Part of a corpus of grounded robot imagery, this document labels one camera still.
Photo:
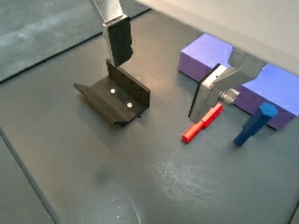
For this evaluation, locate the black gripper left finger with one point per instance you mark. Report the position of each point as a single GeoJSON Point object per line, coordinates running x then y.
{"type": "Point", "coordinates": [116, 30]}

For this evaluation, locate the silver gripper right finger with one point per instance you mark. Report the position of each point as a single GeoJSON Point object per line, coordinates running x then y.
{"type": "Point", "coordinates": [216, 86]}

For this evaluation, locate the blue hexagonal peg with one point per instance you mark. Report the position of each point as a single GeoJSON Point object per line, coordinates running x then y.
{"type": "Point", "coordinates": [264, 113]}

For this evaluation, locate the red peg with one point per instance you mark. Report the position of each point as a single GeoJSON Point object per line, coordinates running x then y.
{"type": "Point", "coordinates": [194, 130]}

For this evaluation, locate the black metal bracket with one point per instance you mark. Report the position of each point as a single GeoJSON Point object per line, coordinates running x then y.
{"type": "Point", "coordinates": [119, 96]}

